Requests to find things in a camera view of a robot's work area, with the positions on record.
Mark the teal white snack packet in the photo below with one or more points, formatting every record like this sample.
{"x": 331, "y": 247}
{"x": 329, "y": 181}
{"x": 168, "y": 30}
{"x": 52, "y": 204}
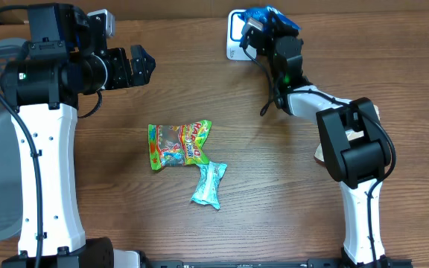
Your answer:
{"x": 206, "y": 192}

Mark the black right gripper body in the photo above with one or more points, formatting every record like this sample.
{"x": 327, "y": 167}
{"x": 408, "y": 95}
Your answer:
{"x": 265, "y": 50}

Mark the green Haribo candy bag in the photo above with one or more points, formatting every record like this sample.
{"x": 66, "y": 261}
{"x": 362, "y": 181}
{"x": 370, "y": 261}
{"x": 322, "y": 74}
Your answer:
{"x": 171, "y": 145}

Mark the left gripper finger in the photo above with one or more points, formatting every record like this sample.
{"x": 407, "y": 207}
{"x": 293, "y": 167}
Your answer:
{"x": 141, "y": 74}
{"x": 141, "y": 59}

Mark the white barcode scanner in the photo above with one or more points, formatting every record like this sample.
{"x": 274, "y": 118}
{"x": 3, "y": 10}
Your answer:
{"x": 233, "y": 36}

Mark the blue snack packet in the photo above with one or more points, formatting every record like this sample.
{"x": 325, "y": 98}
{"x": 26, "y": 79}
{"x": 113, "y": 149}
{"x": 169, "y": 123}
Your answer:
{"x": 263, "y": 15}

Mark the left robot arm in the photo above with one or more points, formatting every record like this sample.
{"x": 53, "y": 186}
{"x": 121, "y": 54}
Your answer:
{"x": 66, "y": 56}

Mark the beige cookie pouch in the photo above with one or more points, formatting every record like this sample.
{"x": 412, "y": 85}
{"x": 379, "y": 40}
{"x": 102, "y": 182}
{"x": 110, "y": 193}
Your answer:
{"x": 350, "y": 134}

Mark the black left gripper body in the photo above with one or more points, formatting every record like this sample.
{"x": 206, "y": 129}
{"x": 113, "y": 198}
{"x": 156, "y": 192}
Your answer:
{"x": 119, "y": 76}

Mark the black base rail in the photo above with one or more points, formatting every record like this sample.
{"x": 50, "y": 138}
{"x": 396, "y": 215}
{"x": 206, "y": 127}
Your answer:
{"x": 310, "y": 263}

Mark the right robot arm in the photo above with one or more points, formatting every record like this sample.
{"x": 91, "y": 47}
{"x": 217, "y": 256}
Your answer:
{"x": 357, "y": 151}

